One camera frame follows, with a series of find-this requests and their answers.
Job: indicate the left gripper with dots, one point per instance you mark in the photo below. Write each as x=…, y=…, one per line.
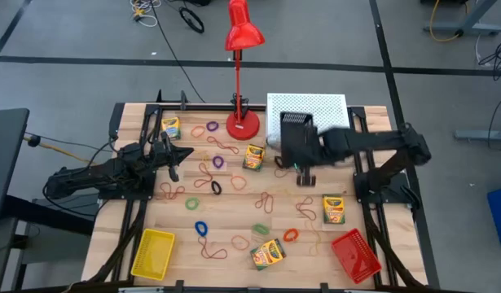
x=164, y=156

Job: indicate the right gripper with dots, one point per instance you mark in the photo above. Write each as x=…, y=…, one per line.
x=306, y=177

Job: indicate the Crayola crayon box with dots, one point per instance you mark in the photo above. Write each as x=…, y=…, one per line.
x=254, y=158
x=268, y=254
x=333, y=209
x=171, y=128

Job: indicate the red rubber band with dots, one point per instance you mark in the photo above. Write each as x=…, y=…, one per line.
x=206, y=176
x=303, y=209
x=202, y=246
x=223, y=145
x=168, y=191
x=258, y=201
x=280, y=176

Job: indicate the black plastic basket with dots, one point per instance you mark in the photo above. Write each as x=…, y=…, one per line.
x=293, y=134

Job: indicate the orange silicone band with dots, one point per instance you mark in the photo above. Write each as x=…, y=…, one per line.
x=232, y=183
x=191, y=131
x=233, y=243

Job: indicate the red plastic basket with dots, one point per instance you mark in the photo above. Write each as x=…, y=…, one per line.
x=356, y=256

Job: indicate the yellow plastic basket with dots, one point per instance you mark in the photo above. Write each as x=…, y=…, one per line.
x=152, y=254

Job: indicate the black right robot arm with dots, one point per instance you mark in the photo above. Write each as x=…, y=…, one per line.
x=376, y=140

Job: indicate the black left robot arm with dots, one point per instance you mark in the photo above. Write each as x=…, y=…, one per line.
x=91, y=173

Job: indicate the red desk lamp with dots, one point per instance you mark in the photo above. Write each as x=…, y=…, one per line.
x=243, y=126

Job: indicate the black side desk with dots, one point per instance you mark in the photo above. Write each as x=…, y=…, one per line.
x=5, y=163

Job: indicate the grey desk foot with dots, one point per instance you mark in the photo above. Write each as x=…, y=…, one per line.
x=482, y=135

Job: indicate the grey desk leg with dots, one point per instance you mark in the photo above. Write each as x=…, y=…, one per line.
x=462, y=28

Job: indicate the yellow rubber band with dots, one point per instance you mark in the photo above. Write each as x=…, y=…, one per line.
x=315, y=240

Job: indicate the white perforated shelf riser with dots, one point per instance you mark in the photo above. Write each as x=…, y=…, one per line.
x=327, y=110

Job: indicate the blue plastic bin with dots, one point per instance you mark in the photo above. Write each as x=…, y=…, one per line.
x=500, y=219

